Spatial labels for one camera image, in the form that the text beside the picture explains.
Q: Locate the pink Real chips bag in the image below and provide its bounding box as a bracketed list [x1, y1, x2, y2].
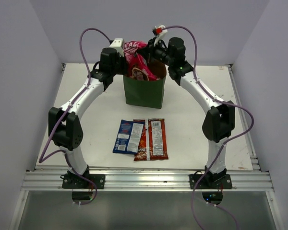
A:
[123, 41, 158, 81]

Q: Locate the green brown paper bag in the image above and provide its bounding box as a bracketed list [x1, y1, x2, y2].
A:
[123, 61, 167, 109]

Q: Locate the blue snack bag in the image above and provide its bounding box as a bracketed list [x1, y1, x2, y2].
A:
[113, 120, 144, 155]

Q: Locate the orange red Doritos bag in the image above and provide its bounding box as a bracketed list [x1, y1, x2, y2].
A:
[133, 118, 168, 161]

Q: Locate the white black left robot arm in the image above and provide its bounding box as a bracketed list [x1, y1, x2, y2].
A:
[48, 46, 127, 176]

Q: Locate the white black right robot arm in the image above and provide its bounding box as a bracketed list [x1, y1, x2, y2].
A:
[137, 37, 235, 181]

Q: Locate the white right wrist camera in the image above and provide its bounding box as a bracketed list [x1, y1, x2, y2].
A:
[152, 25, 168, 46]

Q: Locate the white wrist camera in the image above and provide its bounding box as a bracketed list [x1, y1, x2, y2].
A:
[109, 38, 124, 56]
[152, 25, 168, 46]

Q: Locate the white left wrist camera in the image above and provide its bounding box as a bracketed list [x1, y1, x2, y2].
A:
[109, 38, 124, 56]

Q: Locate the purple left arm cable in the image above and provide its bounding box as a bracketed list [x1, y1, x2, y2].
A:
[38, 28, 112, 206]

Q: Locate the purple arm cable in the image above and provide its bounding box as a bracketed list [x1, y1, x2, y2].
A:
[191, 25, 255, 230]
[38, 28, 112, 206]

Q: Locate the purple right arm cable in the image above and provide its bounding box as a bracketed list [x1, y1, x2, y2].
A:
[191, 25, 255, 230]

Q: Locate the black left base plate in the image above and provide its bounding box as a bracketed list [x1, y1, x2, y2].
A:
[60, 174, 106, 189]

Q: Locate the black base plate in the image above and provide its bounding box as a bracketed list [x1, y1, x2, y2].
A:
[188, 174, 233, 190]
[60, 174, 106, 189]

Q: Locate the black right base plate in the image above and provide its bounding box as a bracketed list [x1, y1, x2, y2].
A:
[188, 174, 233, 190]

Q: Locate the aluminium rail frame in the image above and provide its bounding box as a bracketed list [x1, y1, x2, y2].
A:
[10, 77, 284, 230]

